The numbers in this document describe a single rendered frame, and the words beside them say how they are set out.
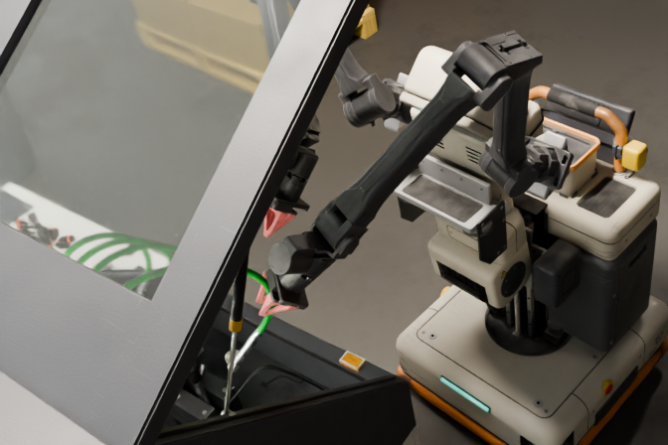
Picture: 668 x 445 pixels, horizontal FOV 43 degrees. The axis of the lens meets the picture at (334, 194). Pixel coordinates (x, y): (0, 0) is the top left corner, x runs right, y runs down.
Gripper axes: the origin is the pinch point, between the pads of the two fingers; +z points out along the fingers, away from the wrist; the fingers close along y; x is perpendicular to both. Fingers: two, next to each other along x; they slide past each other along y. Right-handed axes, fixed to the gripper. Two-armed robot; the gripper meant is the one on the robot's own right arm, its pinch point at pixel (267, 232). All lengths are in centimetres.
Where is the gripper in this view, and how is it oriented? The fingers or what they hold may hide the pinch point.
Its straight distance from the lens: 181.3
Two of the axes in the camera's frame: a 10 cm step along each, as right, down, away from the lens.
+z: -4.4, 8.8, 2.0
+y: -6.8, -1.8, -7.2
